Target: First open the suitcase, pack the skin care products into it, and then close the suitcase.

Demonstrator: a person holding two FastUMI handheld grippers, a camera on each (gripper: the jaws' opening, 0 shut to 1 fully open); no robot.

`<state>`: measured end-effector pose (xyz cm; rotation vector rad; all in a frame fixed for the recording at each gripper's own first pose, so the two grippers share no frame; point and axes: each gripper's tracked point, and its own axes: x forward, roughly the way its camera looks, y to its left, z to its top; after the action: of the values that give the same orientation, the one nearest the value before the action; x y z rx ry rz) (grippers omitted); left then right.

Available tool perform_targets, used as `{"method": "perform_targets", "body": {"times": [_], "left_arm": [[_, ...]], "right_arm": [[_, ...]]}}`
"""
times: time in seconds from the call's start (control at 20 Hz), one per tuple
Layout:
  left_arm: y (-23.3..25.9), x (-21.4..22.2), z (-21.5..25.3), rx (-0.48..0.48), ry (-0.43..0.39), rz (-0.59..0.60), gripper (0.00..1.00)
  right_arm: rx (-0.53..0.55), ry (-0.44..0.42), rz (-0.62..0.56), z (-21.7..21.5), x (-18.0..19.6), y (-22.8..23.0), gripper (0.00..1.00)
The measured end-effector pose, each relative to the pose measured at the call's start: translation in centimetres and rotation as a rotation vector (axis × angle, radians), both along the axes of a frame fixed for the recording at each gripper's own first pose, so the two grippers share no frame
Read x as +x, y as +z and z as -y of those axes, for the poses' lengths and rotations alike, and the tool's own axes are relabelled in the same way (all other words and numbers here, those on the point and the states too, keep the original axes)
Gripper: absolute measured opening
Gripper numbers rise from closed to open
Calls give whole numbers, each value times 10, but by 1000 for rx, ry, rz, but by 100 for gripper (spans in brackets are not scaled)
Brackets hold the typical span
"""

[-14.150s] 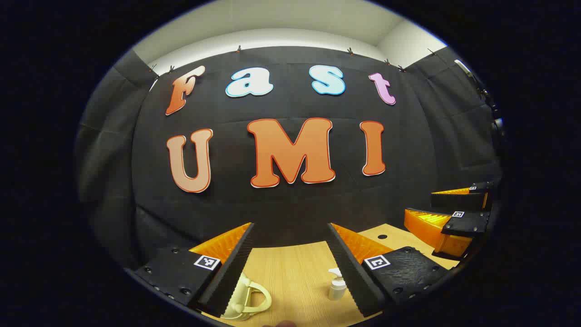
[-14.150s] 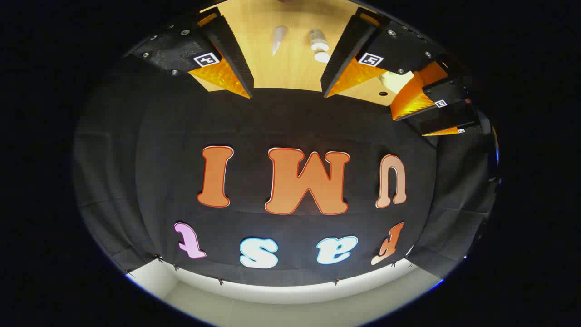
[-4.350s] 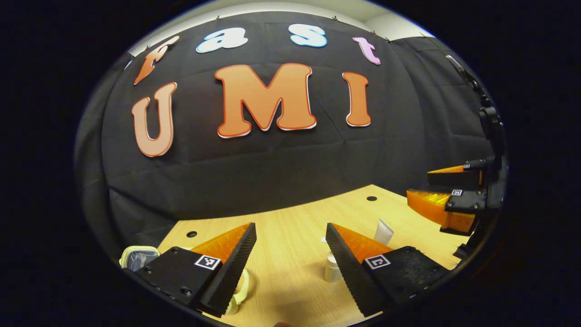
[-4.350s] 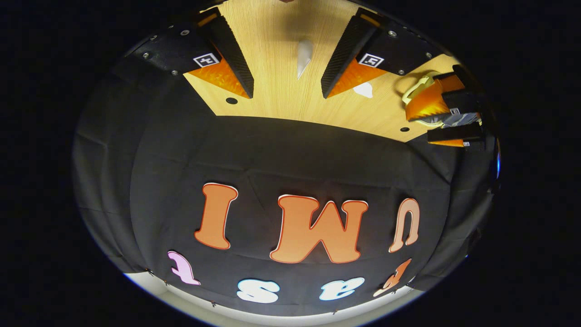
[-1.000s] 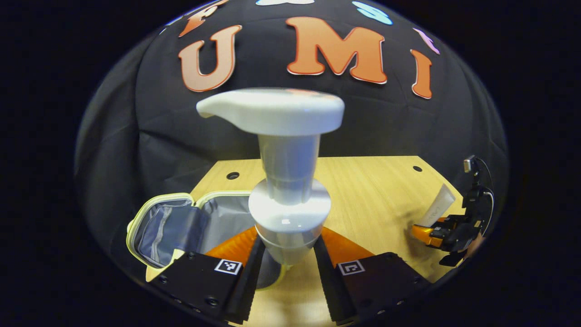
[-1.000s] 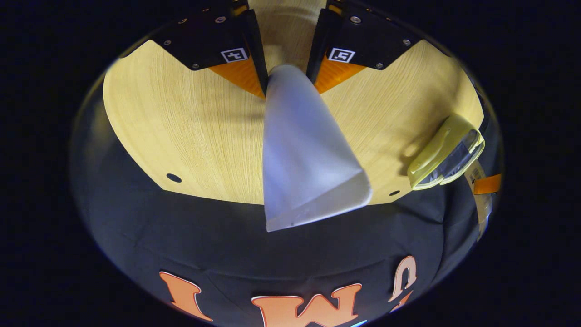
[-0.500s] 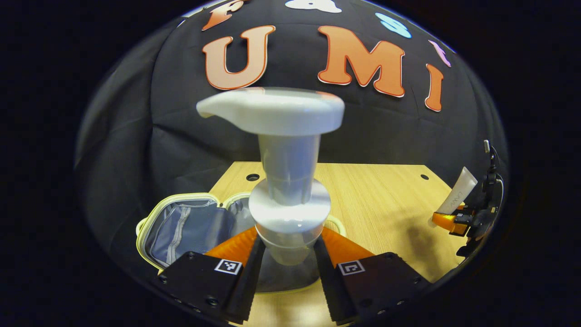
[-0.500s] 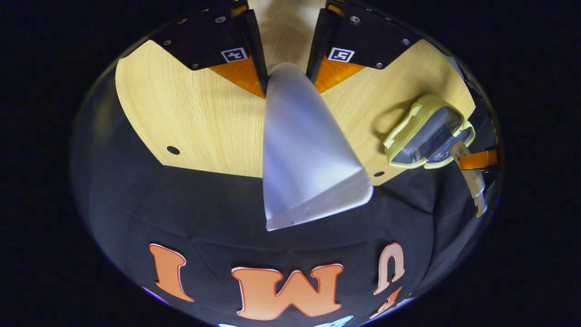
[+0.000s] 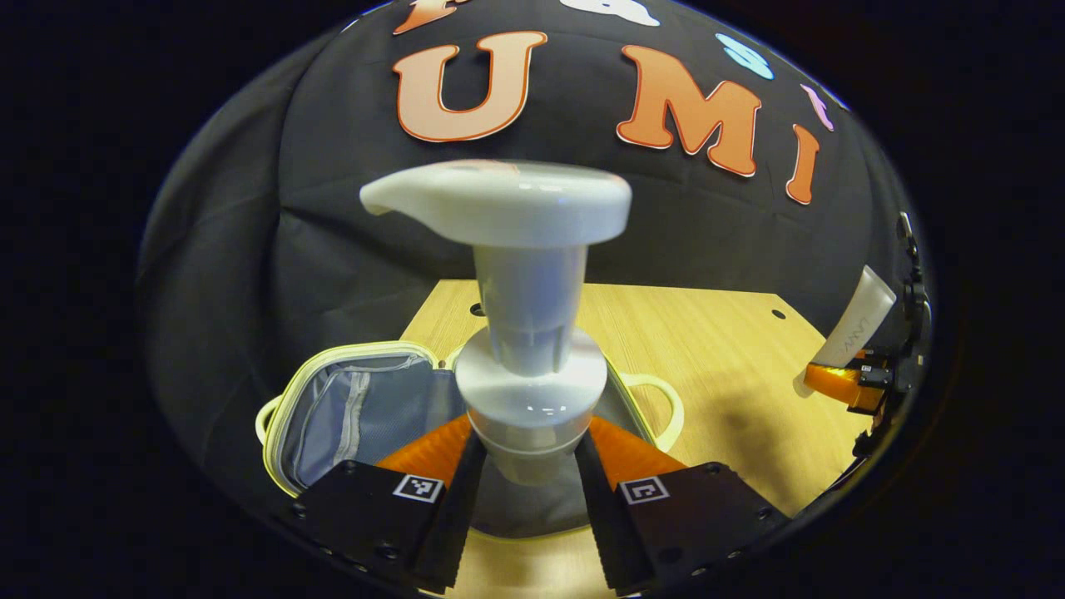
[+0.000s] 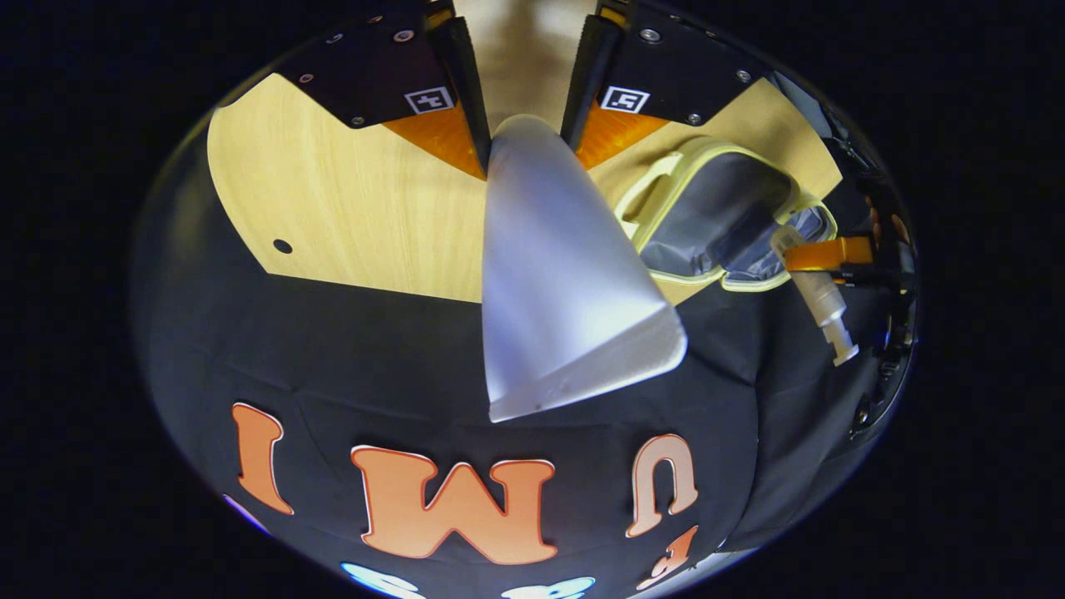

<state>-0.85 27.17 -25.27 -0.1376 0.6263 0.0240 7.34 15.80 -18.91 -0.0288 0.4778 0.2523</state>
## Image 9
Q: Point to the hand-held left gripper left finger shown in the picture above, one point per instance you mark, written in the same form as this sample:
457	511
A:
458	516

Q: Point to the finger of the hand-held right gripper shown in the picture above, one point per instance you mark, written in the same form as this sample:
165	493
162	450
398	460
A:
849	384

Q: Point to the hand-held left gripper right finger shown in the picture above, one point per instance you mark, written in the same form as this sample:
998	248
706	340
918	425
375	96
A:
603	524

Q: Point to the white squeeze tube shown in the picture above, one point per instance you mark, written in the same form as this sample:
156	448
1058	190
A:
857	320

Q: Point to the pale yellow small suitcase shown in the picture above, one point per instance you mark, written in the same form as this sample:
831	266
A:
366	416

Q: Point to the white pump bottle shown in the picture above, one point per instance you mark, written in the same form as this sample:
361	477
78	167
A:
532	283

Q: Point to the black backdrop cloth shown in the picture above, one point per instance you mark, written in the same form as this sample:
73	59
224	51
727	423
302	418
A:
333	225

